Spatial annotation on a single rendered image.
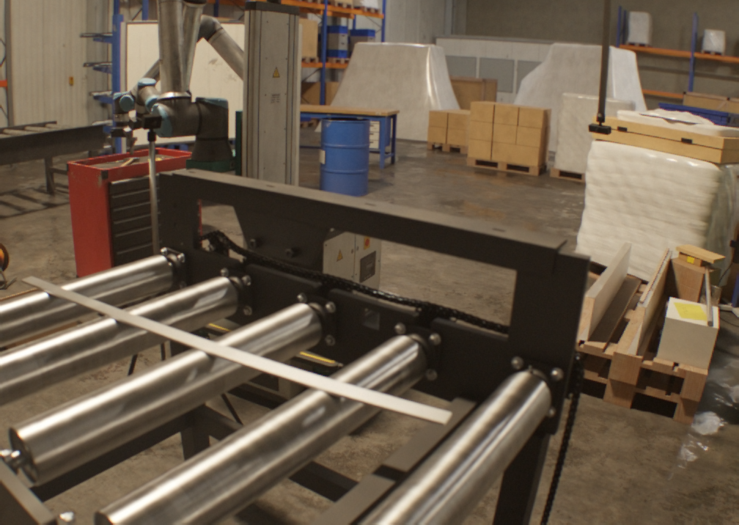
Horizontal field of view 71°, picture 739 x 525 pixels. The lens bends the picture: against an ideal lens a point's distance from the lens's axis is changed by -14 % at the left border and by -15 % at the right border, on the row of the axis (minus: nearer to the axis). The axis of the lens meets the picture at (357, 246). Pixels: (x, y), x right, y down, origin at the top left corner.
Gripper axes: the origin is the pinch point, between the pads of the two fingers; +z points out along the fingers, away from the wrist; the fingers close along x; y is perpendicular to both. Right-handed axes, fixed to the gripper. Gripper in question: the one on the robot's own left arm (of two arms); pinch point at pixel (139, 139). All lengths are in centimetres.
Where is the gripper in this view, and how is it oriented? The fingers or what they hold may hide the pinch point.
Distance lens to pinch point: 314.3
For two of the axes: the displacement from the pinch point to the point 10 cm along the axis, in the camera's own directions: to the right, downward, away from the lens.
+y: -7.4, -5.6, 3.8
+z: -2.9, 7.7, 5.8
